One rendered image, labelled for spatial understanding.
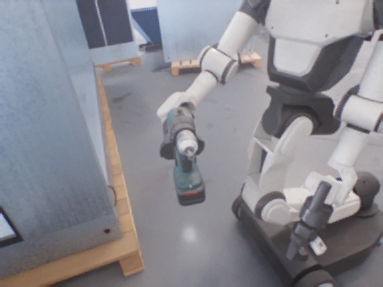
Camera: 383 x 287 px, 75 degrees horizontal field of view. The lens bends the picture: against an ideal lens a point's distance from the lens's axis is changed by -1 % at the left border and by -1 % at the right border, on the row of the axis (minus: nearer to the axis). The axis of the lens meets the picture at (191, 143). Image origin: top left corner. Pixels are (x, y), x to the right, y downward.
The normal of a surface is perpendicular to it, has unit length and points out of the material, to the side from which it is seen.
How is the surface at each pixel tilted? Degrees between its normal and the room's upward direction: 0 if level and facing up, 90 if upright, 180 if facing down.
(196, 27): 90
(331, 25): 78
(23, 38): 90
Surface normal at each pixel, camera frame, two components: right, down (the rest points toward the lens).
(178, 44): 0.00, 0.51
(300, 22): -0.73, 0.22
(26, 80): 0.35, 0.46
